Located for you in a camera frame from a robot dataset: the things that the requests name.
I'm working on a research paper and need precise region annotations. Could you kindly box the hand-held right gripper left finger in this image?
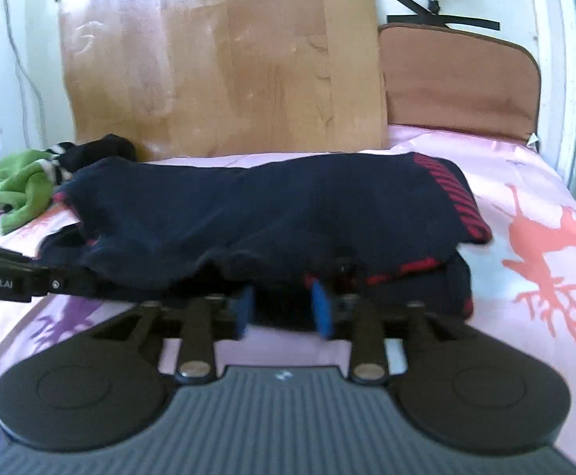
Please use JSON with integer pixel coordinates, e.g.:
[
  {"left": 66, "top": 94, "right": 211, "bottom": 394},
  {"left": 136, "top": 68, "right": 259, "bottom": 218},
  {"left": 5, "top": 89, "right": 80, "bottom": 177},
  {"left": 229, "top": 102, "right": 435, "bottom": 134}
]
[{"left": 90, "top": 286, "right": 257, "bottom": 381}]

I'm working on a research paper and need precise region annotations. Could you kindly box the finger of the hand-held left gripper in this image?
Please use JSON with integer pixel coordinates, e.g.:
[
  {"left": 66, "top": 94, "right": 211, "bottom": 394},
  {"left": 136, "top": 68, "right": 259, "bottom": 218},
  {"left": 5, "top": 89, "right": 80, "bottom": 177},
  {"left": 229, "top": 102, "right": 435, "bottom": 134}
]
[{"left": 30, "top": 266, "right": 95, "bottom": 301}]

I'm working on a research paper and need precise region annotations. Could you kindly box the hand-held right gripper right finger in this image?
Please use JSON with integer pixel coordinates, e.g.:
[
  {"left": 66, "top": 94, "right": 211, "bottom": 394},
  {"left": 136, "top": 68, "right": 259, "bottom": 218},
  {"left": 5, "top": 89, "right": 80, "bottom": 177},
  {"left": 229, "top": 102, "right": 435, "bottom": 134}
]
[{"left": 309, "top": 278, "right": 473, "bottom": 383}]

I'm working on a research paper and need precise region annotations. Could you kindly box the navy garment with red trim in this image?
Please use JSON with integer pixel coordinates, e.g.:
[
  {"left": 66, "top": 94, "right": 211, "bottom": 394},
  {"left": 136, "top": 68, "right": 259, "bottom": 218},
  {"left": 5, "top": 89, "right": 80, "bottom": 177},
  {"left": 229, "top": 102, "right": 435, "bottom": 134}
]
[{"left": 38, "top": 151, "right": 494, "bottom": 333}]

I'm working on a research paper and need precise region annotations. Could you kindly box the green cloth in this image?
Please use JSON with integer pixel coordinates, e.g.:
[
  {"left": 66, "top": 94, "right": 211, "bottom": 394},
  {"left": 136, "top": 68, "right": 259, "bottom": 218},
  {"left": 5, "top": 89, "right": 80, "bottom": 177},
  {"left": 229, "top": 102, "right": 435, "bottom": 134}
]
[{"left": 0, "top": 149, "right": 59, "bottom": 236}]

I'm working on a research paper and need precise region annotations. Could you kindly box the black white striped garment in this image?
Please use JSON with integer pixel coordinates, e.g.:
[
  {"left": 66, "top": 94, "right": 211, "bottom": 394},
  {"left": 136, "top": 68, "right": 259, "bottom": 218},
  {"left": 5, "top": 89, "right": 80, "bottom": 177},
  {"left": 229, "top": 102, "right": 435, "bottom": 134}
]
[{"left": 45, "top": 133, "right": 138, "bottom": 175}]

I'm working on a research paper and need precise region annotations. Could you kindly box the pink printed bedsheet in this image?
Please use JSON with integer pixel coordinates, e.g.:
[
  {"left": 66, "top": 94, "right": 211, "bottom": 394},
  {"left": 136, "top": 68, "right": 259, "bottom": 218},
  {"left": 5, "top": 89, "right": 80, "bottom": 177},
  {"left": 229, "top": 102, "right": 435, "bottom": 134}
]
[{"left": 0, "top": 123, "right": 576, "bottom": 475}]

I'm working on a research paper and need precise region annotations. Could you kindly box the wood-pattern board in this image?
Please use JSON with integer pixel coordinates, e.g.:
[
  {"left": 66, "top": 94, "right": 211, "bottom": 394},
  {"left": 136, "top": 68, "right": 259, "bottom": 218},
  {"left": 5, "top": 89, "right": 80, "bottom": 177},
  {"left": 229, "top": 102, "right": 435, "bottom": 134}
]
[{"left": 57, "top": 0, "right": 389, "bottom": 162}]

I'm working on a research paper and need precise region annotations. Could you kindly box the brown cushion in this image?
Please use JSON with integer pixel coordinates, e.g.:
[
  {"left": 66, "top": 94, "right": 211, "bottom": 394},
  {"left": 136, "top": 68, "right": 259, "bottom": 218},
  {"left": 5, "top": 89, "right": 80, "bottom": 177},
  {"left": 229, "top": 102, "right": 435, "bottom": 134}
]
[{"left": 377, "top": 23, "right": 541, "bottom": 147}]

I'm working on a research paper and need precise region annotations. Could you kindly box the black tape strip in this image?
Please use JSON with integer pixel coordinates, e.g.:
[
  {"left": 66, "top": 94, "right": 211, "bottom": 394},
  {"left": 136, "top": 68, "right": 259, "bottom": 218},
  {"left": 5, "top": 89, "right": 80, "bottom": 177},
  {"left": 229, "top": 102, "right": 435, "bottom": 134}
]
[
  {"left": 386, "top": 12, "right": 501, "bottom": 31},
  {"left": 390, "top": 0, "right": 430, "bottom": 17}
]

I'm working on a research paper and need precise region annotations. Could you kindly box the grey wall cable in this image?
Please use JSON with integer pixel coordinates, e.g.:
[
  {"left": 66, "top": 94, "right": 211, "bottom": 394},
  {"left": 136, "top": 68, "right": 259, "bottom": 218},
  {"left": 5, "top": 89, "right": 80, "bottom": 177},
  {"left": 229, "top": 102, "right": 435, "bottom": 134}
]
[{"left": 0, "top": 0, "right": 47, "bottom": 145}]

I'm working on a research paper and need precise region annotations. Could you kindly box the white window frame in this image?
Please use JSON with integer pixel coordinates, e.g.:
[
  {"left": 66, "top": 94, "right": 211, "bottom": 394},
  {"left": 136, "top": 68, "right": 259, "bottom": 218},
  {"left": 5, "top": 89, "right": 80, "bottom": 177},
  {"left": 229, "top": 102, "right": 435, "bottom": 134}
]
[{"left": 528, "top": 0, "right": 576, "bottom": 194}]

